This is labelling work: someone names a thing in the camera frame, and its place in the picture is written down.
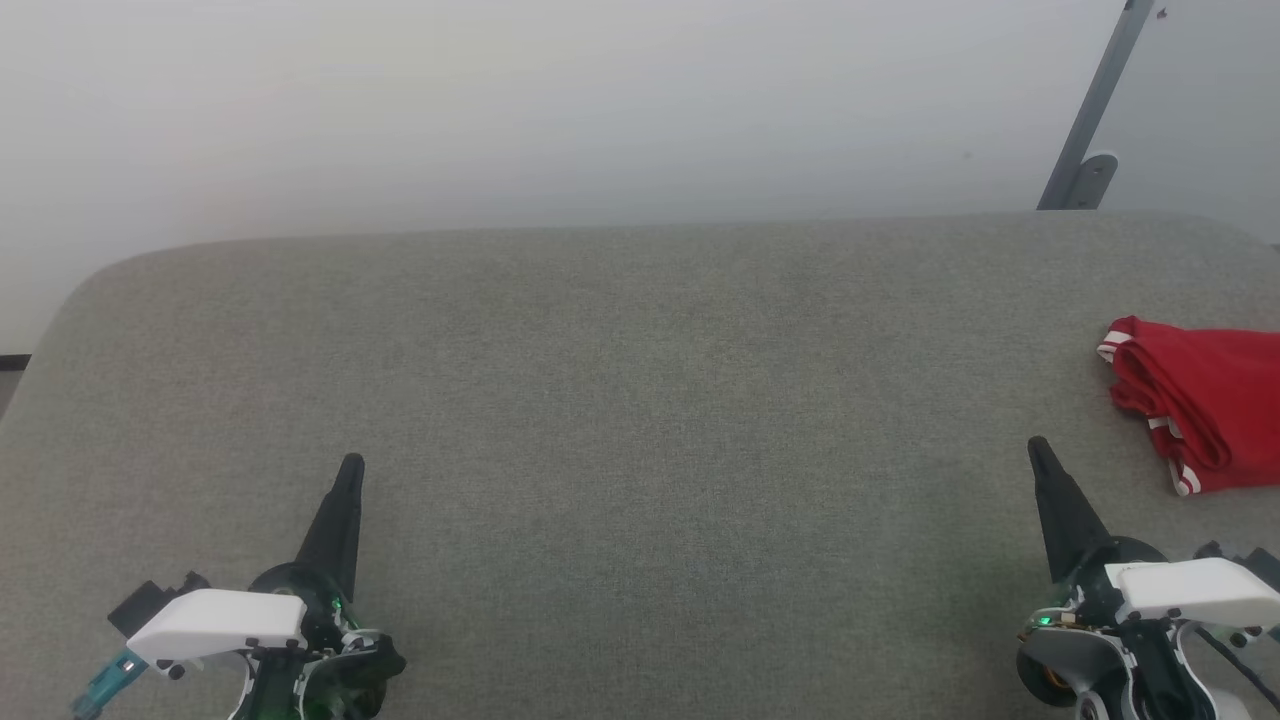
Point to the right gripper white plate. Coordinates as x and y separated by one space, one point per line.
1190 590

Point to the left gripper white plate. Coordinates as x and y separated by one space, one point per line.
220 620

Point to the red and white jersey garment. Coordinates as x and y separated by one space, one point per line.
1210 400

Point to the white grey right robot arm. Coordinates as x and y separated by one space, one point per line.
1070 665

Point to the grey fabric sofa cushion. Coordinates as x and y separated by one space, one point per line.
640 400

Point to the grey metal pole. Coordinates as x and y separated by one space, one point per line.
1100 90

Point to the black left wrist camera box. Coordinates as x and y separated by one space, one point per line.
150 600

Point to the grey metal bracket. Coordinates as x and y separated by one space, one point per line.
1097 180

